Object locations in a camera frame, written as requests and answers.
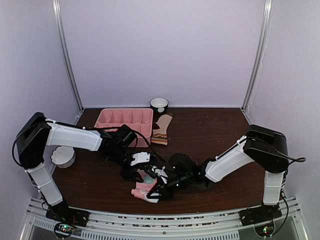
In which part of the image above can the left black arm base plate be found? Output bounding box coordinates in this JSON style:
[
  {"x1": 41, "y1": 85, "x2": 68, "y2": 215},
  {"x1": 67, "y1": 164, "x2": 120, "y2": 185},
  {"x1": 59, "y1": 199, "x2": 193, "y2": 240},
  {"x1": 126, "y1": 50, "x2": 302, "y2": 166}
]
[{"x1": 45, "y1": 206, "x2": 90, "y2": 227}]

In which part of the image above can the beige striped ribbed sock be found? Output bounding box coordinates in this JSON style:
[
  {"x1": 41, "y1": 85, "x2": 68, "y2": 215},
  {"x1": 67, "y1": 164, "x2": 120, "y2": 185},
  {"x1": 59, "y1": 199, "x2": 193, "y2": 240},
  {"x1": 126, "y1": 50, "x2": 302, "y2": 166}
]
[{"x1": 151, "y1": 113, "x2": 173, "y2": 146}]

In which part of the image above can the right aluminium frame post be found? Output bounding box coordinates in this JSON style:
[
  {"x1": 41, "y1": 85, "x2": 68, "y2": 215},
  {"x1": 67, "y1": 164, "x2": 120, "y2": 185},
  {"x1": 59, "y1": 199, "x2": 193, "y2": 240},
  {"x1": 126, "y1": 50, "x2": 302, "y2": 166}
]
[{"x1": 241, "y1": 0, "x2": 274, "y2": 115}]

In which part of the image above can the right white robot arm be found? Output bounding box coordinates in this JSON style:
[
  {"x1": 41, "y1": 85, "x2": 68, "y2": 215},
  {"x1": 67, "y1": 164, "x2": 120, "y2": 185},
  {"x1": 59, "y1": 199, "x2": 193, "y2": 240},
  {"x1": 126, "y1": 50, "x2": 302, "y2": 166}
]
[{"x1": 146, "y1": 124, "x2": 289, "y2": 221}]

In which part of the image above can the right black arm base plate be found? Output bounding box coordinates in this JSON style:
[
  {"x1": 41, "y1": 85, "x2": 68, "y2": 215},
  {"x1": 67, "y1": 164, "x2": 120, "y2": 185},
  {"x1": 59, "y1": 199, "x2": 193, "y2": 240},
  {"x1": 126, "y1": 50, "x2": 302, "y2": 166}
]
[{"x1": 238, "y1": 204, "x2": 282, "y2": 226}]

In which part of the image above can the left round control board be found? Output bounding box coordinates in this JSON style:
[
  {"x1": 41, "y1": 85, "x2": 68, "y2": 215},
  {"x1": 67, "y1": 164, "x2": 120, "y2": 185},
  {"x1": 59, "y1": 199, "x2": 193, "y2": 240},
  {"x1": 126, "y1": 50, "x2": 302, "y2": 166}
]
[{"x1": 53, "y1": 222, "x2": 75, "y2": 239}]

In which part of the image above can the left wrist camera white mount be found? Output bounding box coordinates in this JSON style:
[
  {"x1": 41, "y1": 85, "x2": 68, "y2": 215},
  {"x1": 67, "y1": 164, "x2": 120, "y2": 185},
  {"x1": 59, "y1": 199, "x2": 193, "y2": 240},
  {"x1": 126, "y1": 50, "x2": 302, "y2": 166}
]
[{"x1": 130, "y1": 152, "x2": 151, "y2": 166}]

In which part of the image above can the black and white bowl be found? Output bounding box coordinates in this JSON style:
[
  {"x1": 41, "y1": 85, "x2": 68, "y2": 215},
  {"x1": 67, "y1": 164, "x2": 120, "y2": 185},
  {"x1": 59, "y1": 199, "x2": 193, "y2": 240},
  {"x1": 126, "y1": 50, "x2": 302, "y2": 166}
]
[{"x1": 150, "y1": 97, "x2": 169, "y2": 114}]

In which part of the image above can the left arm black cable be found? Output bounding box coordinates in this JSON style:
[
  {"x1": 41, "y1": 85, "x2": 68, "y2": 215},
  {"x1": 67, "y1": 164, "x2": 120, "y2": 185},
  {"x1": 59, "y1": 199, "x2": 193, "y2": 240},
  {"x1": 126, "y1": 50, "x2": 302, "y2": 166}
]
[{"x1": 99, "y1": 126, "x2": 166, "y2": 163}]

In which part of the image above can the right round control board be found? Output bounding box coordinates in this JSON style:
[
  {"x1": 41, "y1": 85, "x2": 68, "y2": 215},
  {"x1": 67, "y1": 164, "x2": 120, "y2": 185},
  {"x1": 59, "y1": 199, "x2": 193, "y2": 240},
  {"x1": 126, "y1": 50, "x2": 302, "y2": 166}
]
[{"x1": 254, "y1": 222, "x2": 275, "y2": 238}]

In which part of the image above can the aluminium frame post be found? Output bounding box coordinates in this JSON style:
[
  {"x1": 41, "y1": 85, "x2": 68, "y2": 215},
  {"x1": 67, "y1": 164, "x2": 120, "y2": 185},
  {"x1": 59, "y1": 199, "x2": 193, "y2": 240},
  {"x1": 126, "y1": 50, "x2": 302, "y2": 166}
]
[
  {"x1": 241, "y1": 0, "x2": 274, "y2": 115},
  {"x1": 52, "y1": 0, "x2": 84, "y2": 118}
]

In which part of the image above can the round control board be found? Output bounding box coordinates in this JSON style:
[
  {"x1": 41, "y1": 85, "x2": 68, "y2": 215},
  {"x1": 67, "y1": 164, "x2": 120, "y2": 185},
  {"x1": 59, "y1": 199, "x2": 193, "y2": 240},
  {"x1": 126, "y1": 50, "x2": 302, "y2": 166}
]
[
  {"x1": 53, "y1": 222, "x2": 75, "y2": 239},
  {"x1": 254, "y1": 222, "x2": 275, "y2": 238}
]

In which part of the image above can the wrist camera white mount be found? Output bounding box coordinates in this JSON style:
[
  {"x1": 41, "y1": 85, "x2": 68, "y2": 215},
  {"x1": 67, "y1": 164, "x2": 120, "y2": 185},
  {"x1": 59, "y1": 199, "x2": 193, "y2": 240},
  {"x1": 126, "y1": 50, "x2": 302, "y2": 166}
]
[
  {"x1": 130, "y1": 152, "x2": 151, "y2": 166},
  {"x1": 152, "y1": 166, "x2": 169, "y2": 179}
]

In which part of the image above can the pink divided organizer tray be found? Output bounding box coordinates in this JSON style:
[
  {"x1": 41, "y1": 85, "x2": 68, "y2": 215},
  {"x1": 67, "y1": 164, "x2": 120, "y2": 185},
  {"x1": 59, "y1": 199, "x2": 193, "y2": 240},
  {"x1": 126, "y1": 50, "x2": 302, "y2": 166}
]
[{"x1": 94, "y1": 108, "x2": 153, "y2": 148}]

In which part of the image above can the pink sock with teal patches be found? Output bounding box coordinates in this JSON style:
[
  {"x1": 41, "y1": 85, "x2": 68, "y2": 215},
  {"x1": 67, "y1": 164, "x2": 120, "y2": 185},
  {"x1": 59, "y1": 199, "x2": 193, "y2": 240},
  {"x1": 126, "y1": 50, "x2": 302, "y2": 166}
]
[{"x1": 131, "y1": 170, "x2": 159, "y2": 204}]

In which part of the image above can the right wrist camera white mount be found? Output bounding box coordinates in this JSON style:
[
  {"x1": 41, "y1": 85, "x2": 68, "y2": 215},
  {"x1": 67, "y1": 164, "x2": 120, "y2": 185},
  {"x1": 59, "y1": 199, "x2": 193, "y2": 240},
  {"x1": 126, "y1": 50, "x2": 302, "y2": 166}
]
[{"x1": 152, "y1": 166, "x2": 169, "y2": 179}]

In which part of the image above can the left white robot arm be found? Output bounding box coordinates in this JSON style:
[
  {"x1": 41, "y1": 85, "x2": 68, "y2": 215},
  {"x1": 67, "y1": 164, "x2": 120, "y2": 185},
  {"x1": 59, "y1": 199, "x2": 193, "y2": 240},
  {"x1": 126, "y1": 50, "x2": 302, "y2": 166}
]
[{"x1": 11, "y1": 112, "x2": 157, "y2": 222}]

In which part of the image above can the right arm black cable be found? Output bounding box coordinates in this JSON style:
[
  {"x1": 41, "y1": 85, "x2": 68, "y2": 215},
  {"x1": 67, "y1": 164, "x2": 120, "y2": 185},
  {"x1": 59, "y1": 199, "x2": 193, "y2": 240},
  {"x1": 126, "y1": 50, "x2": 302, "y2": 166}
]
[{"x1": 244, "y1": 134, "x2": 306, "y2": 166}]

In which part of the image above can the aluminium front rail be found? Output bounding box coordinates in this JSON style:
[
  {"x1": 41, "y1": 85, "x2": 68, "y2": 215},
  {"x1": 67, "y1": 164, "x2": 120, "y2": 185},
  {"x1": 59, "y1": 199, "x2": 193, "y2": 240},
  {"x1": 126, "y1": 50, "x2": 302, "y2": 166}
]
[{"x1": 17, "y1": 197, "x2": 311, "y2": 240}]

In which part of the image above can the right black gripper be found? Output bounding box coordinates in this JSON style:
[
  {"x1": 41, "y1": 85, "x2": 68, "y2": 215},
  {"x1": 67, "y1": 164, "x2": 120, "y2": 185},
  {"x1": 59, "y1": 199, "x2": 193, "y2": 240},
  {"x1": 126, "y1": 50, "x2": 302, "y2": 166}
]
[{"x1": 148, "y1": 173, "x2": 192, "y2": 201}]

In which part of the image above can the white fluted bowl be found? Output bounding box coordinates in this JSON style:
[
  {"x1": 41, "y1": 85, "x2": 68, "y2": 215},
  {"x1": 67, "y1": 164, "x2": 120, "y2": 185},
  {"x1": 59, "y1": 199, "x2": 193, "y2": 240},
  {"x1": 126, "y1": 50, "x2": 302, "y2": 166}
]
[{"x1": 50, "y1": 146, "x2": 76, "y2": 169}]

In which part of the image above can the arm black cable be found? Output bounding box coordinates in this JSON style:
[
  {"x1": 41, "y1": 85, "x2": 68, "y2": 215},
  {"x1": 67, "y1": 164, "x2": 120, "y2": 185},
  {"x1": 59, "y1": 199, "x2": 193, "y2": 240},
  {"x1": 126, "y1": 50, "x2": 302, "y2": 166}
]
[
  {"x1": 244, "y1": 134, "x2": 306, "y2": 166},
  {"x1": 99, "y1": 126, "x2": 166, "y2": 163}
]

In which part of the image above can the left aluminium frame post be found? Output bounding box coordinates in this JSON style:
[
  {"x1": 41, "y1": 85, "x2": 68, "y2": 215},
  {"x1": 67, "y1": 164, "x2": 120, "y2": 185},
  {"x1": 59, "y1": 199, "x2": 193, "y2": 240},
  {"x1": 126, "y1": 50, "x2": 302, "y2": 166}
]
[{"x1": 52, "y1": 0, "x2": 84, "y2": 118}]

